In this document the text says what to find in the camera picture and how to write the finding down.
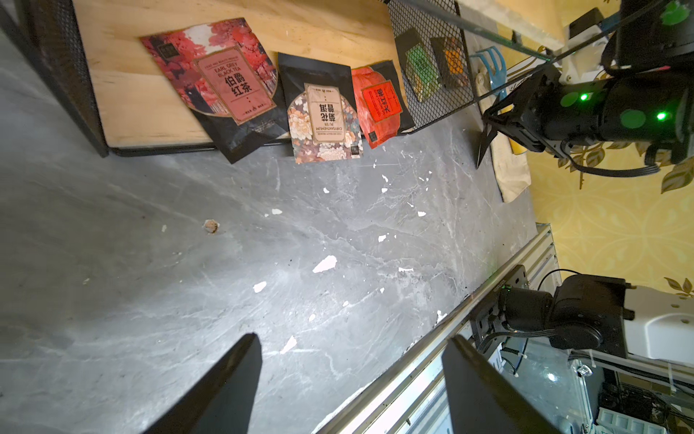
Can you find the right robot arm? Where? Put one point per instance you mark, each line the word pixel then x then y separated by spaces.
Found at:
pixel 602 314

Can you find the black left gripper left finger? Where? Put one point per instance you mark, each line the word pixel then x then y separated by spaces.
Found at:
pixel 222 400

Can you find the black wire mesh shelf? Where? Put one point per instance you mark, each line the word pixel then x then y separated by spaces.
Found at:
pixel 89 55

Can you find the orange label tea bag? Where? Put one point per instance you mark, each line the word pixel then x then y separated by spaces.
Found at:
pixel 451 63

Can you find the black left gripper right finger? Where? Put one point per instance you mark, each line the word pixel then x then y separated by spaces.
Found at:
pixel 480 400

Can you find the blue garden hand rake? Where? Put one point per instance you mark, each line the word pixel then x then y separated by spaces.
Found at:
pixel 496 69

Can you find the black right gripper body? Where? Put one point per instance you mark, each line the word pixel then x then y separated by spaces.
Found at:
pixel 544 115

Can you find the red tea bag lower shelf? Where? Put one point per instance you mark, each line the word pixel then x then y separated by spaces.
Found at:
pixel 382 110

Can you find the green label tea bag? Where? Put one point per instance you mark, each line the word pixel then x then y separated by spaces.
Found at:
pixel 417 65

